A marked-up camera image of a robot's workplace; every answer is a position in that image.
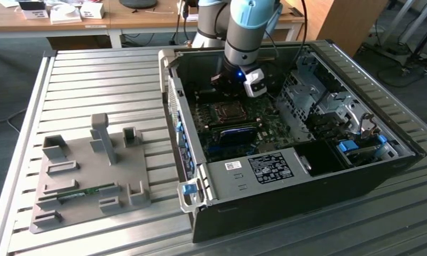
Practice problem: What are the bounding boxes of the silver CPU plate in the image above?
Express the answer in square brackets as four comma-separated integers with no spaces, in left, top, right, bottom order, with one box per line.
[222,105,244,117]

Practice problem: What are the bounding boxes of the CPU socket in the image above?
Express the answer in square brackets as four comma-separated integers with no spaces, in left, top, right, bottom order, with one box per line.
[213,100,253,123]

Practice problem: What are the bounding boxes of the metal drive cage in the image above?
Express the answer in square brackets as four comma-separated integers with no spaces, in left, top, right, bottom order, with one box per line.
[276,47,360,130]

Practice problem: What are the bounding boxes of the green motherboard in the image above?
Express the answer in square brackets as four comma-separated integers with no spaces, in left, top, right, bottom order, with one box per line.
[189,87,317,163]

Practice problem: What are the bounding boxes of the black graphics card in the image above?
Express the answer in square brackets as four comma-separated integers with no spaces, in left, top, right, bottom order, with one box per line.
[217,125,261,147]

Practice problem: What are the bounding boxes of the wooden desk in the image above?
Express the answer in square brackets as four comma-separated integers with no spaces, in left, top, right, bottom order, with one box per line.
[0,0,113,49]
[109,0,309,49]

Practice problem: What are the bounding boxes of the silver power supply unit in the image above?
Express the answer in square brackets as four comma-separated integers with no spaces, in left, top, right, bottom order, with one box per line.
[199,147,312,208]

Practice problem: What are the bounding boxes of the dark round object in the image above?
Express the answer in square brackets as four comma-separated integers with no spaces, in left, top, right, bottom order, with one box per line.
[119,0,159,9]

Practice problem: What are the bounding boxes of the wooden cabinet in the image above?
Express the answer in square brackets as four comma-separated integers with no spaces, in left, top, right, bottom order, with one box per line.
[317,0,392,58]

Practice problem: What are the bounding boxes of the blue disk carrier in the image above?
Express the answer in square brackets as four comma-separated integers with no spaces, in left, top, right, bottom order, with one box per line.
[337,140,360,155]

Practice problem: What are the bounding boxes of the white label box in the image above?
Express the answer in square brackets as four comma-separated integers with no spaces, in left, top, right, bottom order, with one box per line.
[21,8,51,20]
[79,2,106,20]

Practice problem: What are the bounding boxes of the metal disk bay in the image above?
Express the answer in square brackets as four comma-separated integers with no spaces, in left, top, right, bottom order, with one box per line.
[337,133,404,167]

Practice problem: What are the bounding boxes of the grey parts rack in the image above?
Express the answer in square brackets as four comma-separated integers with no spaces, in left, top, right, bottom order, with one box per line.
[29,113,154,235]

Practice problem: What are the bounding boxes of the black open PC case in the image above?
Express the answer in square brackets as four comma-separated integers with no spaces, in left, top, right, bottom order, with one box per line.
[158,39,427,244]

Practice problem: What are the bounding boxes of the white round holder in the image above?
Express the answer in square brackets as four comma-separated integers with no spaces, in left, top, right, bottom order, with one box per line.
[49,4,83,25]

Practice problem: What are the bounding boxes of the green RAM stick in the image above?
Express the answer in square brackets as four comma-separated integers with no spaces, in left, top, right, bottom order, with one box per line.
[55,187,103,200]

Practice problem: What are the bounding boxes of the black device on box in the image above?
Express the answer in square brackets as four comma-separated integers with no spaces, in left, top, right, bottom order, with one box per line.
[19,1,47,11]

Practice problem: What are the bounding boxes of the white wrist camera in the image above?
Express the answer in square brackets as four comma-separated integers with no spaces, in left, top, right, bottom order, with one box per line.
[241,64,269,98]

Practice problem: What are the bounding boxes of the blue case handle latch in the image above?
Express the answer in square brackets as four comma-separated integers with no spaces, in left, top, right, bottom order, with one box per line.
[181,183,198,197]

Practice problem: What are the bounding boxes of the coloured wire bundle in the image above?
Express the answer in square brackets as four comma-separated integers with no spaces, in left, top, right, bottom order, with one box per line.
[358,112,381,139]

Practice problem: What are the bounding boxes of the equipment stand with cables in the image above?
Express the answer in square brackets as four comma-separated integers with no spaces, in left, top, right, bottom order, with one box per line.
[354,0,427,89]

